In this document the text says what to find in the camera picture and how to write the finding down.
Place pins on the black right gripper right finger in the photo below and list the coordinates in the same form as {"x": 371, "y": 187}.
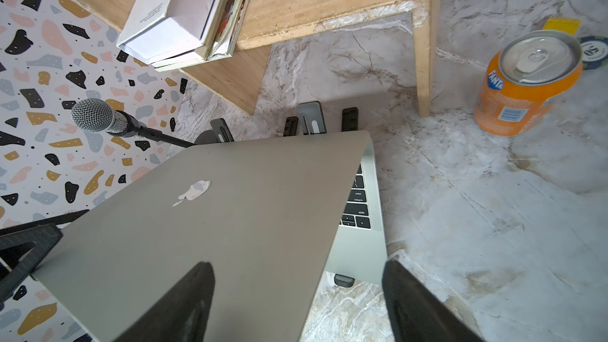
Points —
{"x": 415, "y": 314}

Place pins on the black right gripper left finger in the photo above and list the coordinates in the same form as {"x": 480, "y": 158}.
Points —
{"x": 182, "y": 313}

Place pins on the yellow wooden wedge block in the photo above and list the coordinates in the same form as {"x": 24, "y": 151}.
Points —
{"x": 564, "y": 25}

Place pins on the blue poker chip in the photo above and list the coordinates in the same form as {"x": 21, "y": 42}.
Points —
{"x": 595, "y": 51}

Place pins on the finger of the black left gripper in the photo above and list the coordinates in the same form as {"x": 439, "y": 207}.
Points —
{"x": 24, "y": 246}

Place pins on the white book with black text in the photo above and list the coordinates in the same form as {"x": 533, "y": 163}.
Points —
{"x": 161, "y": 29}

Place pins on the black folding laptop stand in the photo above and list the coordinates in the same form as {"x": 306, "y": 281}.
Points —
{"x": 309, "y": 113}

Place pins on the colourful thin book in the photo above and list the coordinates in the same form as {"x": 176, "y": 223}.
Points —
{"x": 223, "y": 45}

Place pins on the silver laptop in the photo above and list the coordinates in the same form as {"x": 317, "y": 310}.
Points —
{"x": 271, "y": 216}

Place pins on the wooden shelf unit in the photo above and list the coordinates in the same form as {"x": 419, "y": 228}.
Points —
{"x": 238, "y": 79}

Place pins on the microphone on black stand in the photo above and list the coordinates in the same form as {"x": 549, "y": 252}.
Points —
{"x": 96, "y": 116}

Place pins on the orange soda can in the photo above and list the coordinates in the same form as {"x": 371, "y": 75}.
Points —
{"x": 525, "y": 79}

